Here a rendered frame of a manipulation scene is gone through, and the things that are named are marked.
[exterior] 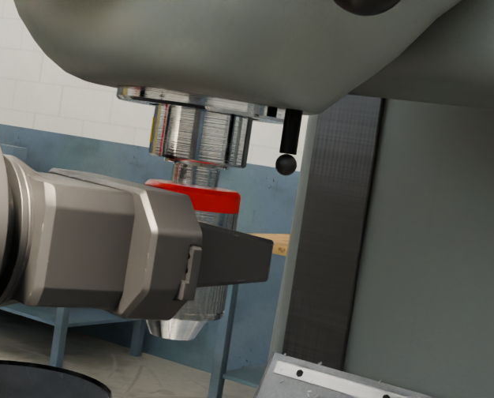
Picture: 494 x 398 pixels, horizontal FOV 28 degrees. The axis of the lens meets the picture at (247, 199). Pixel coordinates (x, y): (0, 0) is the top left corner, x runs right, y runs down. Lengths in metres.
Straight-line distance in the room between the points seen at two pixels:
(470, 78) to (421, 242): 0.31
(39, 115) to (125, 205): 6.16
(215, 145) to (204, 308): 0.08
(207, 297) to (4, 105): 6.37
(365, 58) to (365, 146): 0.40
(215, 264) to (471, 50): 0.18
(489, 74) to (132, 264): 0.22
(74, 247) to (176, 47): 0.09
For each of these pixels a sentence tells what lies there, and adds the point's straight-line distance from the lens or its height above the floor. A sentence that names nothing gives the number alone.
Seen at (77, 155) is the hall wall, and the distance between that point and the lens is 6.29.
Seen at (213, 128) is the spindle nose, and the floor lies 1.30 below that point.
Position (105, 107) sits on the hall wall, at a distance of 6.19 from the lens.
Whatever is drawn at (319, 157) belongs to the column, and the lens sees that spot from 0.86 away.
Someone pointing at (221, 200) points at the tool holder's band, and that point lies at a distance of 0.46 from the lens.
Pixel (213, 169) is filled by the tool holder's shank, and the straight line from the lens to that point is 0.47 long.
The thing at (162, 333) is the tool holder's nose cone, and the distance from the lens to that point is 0.48.
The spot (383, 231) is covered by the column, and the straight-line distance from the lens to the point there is 0.84.
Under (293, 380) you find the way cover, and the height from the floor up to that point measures 1.10.
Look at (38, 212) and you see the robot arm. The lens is 0.40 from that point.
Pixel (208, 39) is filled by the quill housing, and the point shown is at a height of 1.33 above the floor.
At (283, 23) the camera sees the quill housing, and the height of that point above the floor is 1.34.
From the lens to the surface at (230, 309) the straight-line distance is 4.60.
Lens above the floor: 1.29
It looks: 3 degrees down
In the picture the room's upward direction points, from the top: 8 degrees clockwise
